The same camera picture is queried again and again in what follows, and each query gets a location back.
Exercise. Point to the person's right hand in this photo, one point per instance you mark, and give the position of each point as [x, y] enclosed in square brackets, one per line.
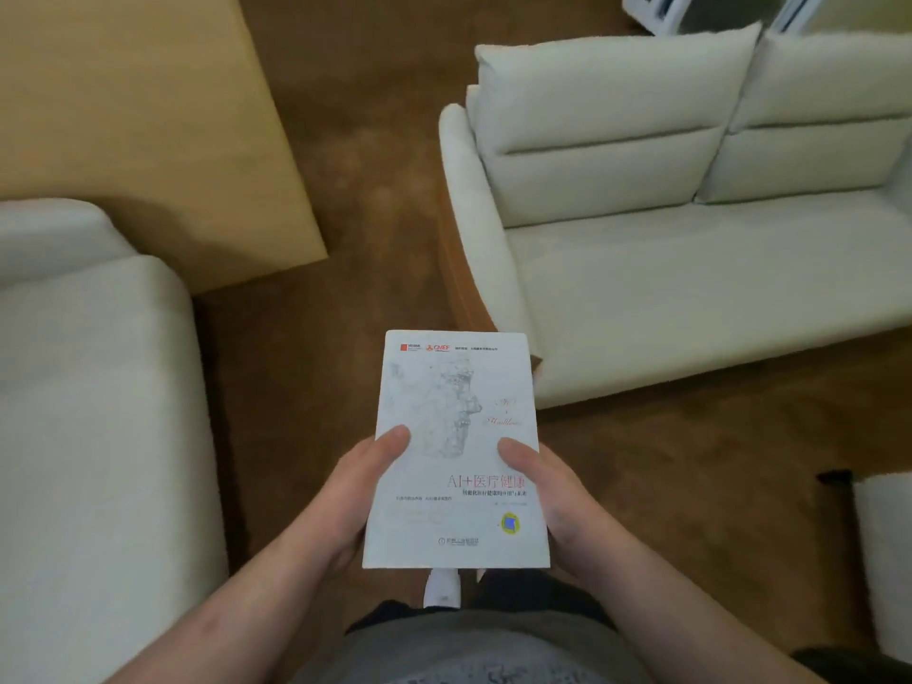
[563, 505]

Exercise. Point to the person's left hand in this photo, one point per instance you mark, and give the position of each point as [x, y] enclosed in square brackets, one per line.
[350, 491]

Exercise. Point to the person's right thumb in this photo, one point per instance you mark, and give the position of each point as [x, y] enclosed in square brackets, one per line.
[519, 457]

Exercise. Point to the person's left thumb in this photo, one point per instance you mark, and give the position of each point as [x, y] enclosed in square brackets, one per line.
[390, 445]

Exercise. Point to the white paperback book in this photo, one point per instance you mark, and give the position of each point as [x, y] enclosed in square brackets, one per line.
[456, 448]

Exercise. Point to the person's left forearm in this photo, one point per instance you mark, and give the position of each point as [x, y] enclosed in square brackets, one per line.
[228, 619]

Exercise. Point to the person's right forearm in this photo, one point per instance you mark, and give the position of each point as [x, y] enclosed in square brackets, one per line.
[684, 612]

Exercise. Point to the person's dark trousers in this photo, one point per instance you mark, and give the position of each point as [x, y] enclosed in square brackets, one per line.
[534, 594]

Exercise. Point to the white shoe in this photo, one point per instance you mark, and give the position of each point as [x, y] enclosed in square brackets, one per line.
[442, 587]

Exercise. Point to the person's grey shirt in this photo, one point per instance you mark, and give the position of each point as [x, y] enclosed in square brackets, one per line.
[470, 651]

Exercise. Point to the cream two-seat sofa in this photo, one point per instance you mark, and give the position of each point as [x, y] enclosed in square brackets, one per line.
[684, 242]

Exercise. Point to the cream armchair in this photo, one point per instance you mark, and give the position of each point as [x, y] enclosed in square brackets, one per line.
[92, 448]

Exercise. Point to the cream sofa back cushion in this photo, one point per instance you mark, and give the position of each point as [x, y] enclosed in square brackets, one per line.
[819, 113]
[605, 128]

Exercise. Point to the cream upholstered stool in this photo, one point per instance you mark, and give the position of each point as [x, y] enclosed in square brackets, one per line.
[885, 562]

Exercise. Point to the light wooden cabinet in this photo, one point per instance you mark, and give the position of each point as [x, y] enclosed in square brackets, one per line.
[142, 128]

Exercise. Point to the white framed furniture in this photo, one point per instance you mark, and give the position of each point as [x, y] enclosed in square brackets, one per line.
[659, 8]

